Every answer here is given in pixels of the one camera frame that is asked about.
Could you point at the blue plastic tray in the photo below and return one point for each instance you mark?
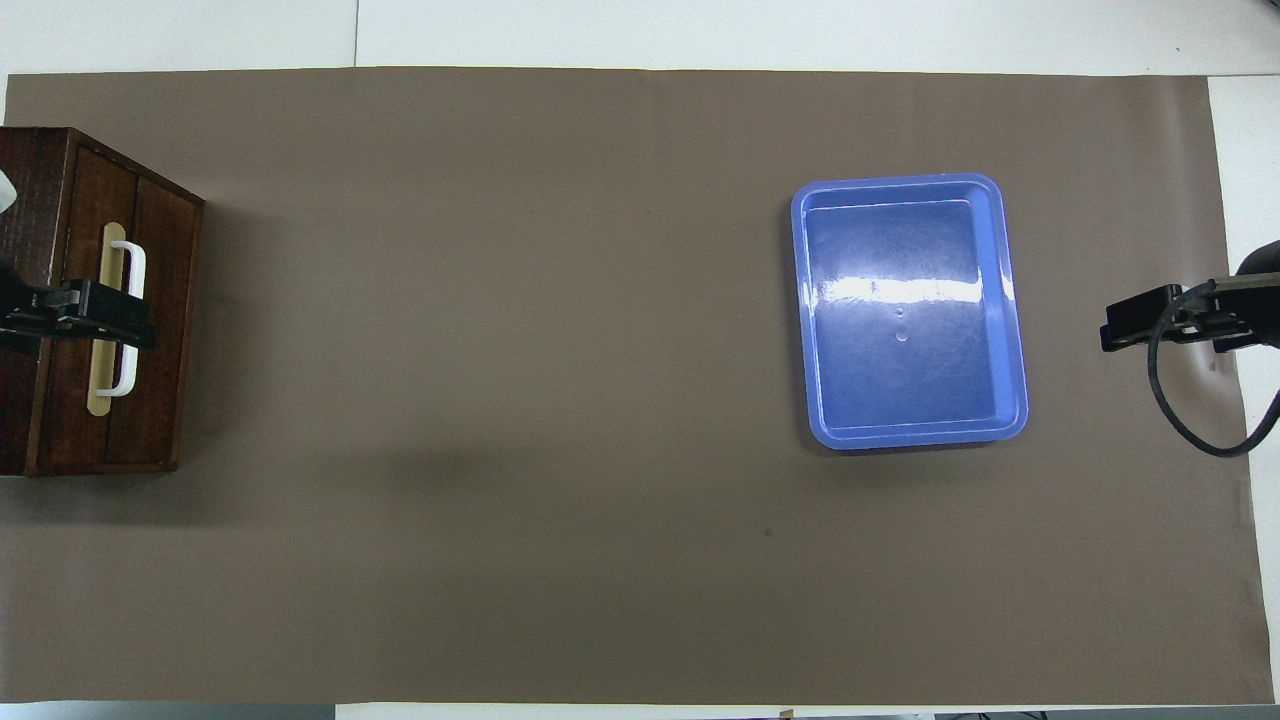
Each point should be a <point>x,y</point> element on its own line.
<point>900,380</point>

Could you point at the dark wooden cabinet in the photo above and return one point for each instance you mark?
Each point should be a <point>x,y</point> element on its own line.
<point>165,400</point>

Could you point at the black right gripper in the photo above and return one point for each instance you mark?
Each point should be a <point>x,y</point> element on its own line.
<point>1240,315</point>

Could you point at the brown table mat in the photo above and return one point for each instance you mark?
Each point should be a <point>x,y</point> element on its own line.
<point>560,400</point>

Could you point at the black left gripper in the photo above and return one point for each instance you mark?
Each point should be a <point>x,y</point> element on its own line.
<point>40,310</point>

